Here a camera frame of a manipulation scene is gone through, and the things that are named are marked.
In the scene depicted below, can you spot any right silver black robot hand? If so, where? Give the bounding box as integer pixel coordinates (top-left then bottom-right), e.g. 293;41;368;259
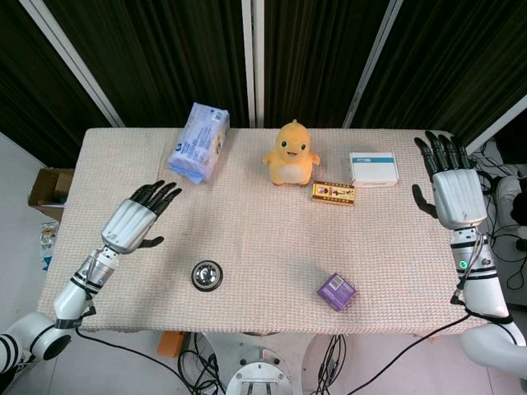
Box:
412;130;489;230

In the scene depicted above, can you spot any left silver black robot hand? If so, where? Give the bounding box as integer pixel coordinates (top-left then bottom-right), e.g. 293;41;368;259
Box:
100;179;183;255

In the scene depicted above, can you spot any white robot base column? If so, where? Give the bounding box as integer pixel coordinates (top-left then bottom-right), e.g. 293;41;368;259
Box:
225;347;290;395

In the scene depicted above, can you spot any silver call bell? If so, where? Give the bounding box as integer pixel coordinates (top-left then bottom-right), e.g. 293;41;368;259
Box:
190;259;225;292

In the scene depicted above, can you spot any clear snack packet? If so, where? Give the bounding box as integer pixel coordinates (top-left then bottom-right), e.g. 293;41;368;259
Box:
40;221;61;249

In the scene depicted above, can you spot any brown cardboard box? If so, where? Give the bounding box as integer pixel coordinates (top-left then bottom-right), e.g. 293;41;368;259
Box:
27;167;76;215

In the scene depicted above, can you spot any white cardboard box blue stripe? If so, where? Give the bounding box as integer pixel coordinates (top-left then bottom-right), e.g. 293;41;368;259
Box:
349;151;400;189

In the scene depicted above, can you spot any blue tissue pack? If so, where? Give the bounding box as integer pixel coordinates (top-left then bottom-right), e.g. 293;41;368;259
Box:
167;101;231;185

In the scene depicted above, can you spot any yellow red flat box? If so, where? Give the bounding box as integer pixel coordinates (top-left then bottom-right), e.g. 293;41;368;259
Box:
311;179;357;207

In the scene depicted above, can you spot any orange block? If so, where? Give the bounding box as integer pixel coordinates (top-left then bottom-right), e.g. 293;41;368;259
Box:
157;331;184;358

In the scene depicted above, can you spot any beige waffle tablecloth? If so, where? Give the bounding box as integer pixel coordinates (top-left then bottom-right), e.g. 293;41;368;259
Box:
36;127;489;335

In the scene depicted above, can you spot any purple small carton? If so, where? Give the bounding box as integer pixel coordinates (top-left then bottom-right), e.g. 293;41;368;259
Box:
316;272;357;313

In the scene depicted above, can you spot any yellow plush dinosaur toy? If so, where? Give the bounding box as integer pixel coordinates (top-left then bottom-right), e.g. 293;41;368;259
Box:
263;118;322;186

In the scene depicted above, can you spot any black floor cable tangle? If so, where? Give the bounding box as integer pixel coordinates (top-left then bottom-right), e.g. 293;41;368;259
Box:
469;150;527;291

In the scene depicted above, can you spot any white partition post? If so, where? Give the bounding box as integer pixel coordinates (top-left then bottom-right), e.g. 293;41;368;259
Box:
25;0;126;128
342;0;404;129
240;0;258;128
254;0;267;128
466;93;527;154

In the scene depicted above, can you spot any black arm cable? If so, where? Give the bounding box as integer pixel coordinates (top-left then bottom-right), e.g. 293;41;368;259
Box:
357;312;473;395
76;327;226;395

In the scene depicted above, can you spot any black cable bundle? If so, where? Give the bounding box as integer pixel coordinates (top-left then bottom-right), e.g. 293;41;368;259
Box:
315;333;349;395
176;332;226;395

